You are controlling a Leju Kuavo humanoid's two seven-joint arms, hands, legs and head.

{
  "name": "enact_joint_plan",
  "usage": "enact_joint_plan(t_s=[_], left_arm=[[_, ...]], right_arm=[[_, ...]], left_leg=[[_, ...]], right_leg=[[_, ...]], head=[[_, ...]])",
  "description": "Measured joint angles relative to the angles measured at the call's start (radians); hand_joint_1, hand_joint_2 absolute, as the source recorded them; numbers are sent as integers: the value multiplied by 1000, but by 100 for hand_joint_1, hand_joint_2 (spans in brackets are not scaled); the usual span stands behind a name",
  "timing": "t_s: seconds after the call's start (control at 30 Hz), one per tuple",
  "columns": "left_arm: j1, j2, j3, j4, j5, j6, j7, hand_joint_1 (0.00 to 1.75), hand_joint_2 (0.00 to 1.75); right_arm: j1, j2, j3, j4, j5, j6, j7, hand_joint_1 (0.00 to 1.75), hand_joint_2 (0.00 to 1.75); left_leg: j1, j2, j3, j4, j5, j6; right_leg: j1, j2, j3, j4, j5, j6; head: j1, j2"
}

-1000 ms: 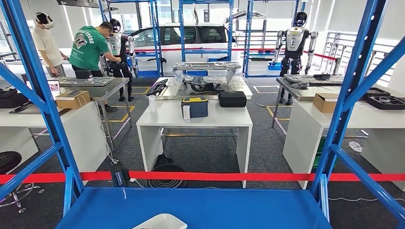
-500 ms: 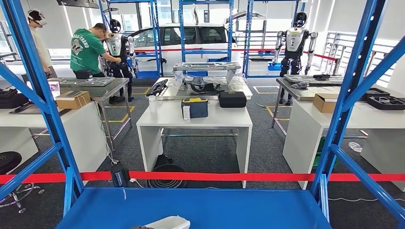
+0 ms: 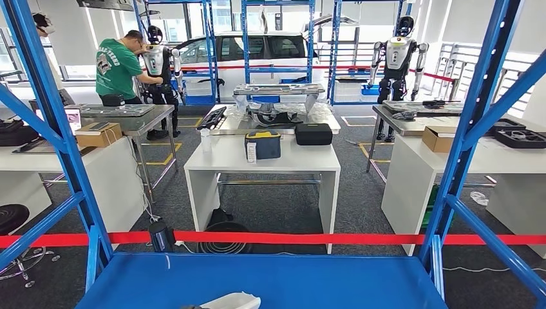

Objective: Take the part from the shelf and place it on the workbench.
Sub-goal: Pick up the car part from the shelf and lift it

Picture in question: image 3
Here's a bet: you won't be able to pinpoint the white curved plastic shell part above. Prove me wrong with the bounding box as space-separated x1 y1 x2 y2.
198 292 262 309

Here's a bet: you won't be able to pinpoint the blue metal shelf rack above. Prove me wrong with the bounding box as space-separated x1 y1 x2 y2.
131 0 221 106
0 0 546 309
240 0 317 104
327 0 414 106

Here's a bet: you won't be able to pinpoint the black curved car part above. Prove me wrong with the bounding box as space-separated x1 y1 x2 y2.
249 108 305 128

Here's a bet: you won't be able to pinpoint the grey metal car part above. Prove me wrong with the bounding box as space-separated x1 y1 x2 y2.
232 83 326 114
74 103 156 118
381 100 464 117

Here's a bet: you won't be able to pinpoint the red barrier tape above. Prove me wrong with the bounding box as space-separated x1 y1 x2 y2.
179 64 457 82
0 230 546 250

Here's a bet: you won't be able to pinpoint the white desk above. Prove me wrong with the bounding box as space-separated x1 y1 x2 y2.
184 134 342 255
0 136 147 250
381 133 546 259

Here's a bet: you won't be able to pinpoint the white plastic bottle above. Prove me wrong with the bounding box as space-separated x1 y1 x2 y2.
199 127 213 153

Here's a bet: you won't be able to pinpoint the navy yellow tool bag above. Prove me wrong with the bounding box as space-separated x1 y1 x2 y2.
244 131 283 162

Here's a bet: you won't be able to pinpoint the black slotted tray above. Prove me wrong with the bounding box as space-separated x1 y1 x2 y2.
196 106 228 131

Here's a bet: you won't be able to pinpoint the brown cardboard box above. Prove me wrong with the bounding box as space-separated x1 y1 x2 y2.
422 126 458 153
75 122 123 149

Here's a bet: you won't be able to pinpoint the black round stool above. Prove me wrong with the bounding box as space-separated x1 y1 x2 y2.
0 203 61 288

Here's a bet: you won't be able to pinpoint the black hard case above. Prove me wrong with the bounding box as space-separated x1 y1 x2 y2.
294 123 334 147

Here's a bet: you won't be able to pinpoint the black pouch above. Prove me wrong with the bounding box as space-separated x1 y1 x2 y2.
100 94 126 108

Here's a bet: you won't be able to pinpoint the open laptop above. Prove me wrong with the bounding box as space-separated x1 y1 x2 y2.
36 108 82 135

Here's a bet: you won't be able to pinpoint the white car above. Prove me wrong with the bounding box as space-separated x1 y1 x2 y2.
173 30 329 103

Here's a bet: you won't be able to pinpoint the clear plastic sheet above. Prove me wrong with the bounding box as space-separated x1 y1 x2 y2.
231 102 337 127

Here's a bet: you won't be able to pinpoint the black bag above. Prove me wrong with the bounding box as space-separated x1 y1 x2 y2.
0 119 40 147

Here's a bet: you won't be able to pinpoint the black white humanoid robot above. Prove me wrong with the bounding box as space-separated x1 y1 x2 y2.
140 24 187 138
368 15 430 143

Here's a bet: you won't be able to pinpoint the person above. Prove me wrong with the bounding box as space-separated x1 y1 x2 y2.
32 12 75 108
95 30 169 142

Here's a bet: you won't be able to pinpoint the green plastic crate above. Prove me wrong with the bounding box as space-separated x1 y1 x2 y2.
421 184 457 229

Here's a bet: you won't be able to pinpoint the black plastic tray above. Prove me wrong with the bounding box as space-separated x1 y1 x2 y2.
486 118 527 133
494 129 546 149

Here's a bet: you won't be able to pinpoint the white metal railing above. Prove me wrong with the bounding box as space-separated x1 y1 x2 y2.
429 41 540 117

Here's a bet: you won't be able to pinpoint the black barrier post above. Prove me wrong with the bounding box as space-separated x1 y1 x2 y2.
147 220 176 253

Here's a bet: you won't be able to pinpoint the white floor cable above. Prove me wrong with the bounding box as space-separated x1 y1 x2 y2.
441 266 546 274

